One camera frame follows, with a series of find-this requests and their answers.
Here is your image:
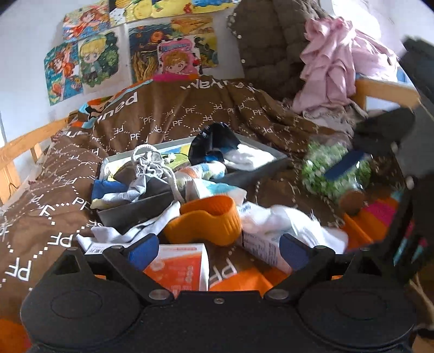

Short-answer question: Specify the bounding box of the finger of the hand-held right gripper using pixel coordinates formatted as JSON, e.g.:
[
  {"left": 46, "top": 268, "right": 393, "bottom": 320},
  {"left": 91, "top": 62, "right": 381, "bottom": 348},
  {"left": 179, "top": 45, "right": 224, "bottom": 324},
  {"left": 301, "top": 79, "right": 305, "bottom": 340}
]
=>
[
  {"left": 373, "top": 175, "right": 434, "bottom": 286},
  {"left": 324, "top": 109, "right": 417, "bottom": 181}
]

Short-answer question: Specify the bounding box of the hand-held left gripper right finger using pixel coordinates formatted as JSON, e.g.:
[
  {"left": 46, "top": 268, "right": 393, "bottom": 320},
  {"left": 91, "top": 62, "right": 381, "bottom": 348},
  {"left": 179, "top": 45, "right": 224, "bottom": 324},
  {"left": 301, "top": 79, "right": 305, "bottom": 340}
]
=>
[{"left": 263, "top": 234, "right": 385, "bottom": 302}]

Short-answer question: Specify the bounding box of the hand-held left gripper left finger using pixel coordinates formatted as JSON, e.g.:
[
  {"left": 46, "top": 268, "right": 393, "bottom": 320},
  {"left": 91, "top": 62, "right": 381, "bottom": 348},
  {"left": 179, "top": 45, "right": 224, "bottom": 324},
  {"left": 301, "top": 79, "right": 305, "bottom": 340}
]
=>
[{"left": 51, "top": 234, "right": 175, "bottom": 302}]

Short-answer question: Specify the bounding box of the green and white plastic bag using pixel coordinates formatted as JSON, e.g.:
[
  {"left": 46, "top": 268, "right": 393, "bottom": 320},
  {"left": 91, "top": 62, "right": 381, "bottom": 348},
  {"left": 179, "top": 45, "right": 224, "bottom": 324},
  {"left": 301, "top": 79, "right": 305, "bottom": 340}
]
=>
[{"left": 301, "top": 141, "right": 373, "bottom": 204}]

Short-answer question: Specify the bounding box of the grey drawstring bag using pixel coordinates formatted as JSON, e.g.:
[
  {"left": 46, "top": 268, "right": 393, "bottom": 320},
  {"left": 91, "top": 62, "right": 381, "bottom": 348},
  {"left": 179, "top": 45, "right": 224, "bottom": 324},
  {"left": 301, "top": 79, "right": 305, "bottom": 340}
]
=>
[{"left": 112, "top": 145, "right": 186, "bottom": 205}]

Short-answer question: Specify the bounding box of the grey tray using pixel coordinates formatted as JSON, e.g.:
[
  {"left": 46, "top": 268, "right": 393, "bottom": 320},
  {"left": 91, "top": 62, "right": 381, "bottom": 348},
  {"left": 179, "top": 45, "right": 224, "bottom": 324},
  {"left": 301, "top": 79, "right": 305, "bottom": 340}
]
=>
[{"left": 97, "top": 132, "right": 289, "bottom": 228}]

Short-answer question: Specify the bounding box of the white cloth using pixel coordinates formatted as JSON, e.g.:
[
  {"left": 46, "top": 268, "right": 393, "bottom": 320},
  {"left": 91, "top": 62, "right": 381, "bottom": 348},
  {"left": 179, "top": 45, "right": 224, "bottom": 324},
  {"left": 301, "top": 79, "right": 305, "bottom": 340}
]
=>
[
  {"left": 224, "top": 144, "right": 276, "bottom": 171},
  {"left": 241, "top": 203, "right": 350, "bottom": 254}
]

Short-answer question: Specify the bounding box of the black and blue sock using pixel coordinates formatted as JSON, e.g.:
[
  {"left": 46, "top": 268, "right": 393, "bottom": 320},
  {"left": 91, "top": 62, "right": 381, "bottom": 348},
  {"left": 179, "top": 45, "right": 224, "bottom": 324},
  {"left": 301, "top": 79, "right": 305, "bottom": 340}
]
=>
[{"left": 188, "top": 123, "right": 240, "bottom": 164}]

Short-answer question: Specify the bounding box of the white sock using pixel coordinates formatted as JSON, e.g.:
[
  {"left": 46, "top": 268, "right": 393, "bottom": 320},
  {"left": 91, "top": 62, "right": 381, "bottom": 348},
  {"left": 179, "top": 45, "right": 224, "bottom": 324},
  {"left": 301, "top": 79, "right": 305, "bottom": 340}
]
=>
[{"left": 76, "top": 200, "right": 182, "bottom": 252}]

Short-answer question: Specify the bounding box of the white crumpled cloth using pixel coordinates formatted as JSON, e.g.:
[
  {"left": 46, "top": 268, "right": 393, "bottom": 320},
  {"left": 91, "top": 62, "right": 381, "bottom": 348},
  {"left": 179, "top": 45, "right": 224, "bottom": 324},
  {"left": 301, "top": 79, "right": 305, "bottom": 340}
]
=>
[{"left": 241, "top": 203, "right": 350, "bottom": 254}]

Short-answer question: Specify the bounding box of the white printed carton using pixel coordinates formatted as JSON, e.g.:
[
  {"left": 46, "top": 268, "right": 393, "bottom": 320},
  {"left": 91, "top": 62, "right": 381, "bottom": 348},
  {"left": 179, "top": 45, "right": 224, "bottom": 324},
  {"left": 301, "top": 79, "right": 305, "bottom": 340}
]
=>
[{"left": 237, "top": 231, "right": 293, "bottom": 275}]

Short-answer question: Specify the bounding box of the orange and white box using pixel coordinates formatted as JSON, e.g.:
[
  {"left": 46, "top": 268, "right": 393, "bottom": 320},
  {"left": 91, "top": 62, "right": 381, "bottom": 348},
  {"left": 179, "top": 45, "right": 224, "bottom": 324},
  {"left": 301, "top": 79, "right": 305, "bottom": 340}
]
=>
[{"left": 142, "top": 242, "right": 210, "bottom": 293}]

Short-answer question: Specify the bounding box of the blue cartoon print cloth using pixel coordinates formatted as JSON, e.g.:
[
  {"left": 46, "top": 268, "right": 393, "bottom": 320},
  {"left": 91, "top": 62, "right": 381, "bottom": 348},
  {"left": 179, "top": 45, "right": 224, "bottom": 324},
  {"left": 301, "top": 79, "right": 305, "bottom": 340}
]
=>
[{"left": 91, "top": 178, "right": 133, "bottom": 210}]

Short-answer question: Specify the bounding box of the orange silicone sleeve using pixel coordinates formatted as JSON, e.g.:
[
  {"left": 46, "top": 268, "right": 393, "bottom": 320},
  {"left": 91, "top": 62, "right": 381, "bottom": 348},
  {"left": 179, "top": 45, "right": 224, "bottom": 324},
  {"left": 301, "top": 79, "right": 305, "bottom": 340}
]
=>
[{"left": 164, "top": 196, "right": 242, "bottom": 247}]

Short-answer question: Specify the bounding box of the pink garment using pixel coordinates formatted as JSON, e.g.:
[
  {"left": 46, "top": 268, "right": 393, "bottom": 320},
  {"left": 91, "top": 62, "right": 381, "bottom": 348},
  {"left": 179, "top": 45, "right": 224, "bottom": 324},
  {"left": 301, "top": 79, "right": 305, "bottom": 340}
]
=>
[{"left": 292, "top": 17, "right": 403, "bottom": 115}]

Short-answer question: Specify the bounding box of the light blue cloth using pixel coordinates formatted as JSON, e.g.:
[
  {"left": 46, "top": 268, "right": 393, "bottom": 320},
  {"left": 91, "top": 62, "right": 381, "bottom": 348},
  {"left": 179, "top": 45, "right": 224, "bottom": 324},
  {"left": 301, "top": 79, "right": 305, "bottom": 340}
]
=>
[{"left": 188, "top": 180, "right": 247, "bottom": 208}]

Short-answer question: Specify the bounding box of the blue striped sock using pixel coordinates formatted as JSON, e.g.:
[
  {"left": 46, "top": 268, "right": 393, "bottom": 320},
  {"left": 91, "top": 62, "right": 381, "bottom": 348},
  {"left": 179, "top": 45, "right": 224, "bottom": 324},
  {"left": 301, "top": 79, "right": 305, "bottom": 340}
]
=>
[{"left": 176, "top": 162, "right": 228, "bottom": 191}]

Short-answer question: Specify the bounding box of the yellow cartoon print towel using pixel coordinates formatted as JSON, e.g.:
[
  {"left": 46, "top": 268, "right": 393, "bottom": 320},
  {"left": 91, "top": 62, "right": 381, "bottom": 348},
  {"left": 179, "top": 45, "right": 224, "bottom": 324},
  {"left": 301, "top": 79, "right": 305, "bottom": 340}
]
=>
[{"left": 156, "top": 144, "right": 194, "bottom": 169}]

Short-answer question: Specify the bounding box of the brown printed blanket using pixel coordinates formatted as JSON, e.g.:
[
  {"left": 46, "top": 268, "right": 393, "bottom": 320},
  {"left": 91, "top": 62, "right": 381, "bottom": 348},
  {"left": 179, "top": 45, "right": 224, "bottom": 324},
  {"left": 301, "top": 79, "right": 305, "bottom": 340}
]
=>
[{"left": 0, "top": 76, "right": 424, "bottom": 353}]

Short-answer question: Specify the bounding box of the brown quilted jacket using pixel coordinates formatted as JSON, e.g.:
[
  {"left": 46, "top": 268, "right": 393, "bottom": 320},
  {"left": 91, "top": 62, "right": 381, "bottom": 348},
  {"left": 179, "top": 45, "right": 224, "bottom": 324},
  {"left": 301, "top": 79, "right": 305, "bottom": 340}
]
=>
[{"left": 227, "top": 0, "right": 356, "bottom": 101}]

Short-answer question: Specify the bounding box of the orange-haired girl underwater drawing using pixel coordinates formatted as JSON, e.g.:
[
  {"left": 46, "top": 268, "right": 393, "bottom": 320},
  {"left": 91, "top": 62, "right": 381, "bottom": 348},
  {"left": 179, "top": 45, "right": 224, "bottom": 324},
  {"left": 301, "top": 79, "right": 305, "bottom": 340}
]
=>
[{"left": 44, "top": 42, "right": 84, "bottom": 107}]

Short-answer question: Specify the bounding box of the blond girl pink-title drawing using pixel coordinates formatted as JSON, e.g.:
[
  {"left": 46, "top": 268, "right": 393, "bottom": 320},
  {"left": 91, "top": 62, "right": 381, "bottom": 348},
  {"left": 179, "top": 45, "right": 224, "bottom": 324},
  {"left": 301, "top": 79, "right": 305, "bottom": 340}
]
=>
[{"left": 157, "top": 37, "right": 201, "bottom": 77}]

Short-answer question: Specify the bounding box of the wooden bed frame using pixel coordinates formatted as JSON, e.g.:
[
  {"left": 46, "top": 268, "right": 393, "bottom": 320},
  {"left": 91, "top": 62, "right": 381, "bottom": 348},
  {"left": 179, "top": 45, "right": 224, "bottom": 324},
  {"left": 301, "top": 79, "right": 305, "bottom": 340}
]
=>
[{"left": 0, "top": 76, "right": 422, "bottom": 206}]

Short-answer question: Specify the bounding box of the blond boy wall drawing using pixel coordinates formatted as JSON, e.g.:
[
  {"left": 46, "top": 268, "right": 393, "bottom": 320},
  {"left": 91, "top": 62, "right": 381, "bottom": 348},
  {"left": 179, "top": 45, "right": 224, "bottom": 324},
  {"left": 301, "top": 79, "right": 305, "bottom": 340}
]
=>
[{"left": 78, "top": 29, "right": 131, "bottom": 94}]

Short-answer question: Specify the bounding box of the starry night wall painting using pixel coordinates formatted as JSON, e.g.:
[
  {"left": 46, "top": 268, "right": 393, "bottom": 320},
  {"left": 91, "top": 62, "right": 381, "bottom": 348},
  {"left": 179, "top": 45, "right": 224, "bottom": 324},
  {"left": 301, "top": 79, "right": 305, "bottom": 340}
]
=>
[{"left": 128, "top": 22, "right": 177, "bottom": 84}]

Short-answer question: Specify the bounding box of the yellow field wall painting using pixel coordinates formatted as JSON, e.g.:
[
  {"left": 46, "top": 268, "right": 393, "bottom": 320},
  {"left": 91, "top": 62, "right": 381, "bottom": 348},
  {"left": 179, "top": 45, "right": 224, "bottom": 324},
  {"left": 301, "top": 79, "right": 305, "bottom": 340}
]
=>
[{"left": 170, "top": 14, "right": 219, "bottom": 69}]

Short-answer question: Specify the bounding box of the red-haired girl wall drawing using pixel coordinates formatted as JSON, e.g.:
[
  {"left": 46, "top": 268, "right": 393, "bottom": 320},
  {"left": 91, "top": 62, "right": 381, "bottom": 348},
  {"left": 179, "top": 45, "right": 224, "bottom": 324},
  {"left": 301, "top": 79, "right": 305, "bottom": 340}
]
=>
[{"left": 63, "top": 1, "right": 111, "bottom": 43}]

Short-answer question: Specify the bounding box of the pineapple wall drawing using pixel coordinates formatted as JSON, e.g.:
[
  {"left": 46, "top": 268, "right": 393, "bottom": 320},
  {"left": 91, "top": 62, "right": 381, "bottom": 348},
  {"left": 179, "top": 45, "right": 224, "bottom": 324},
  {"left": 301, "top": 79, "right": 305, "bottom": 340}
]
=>
[{"left": 109, "top": 0, "right": 154, "bottom": 27}]

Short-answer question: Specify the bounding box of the blue and yellow wall drawing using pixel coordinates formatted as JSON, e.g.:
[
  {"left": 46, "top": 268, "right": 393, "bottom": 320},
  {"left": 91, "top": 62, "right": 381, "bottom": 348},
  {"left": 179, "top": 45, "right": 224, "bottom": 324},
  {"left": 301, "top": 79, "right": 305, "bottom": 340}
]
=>
[{"left": 151, "top": 0, "right": 194, "bottom": 20}]

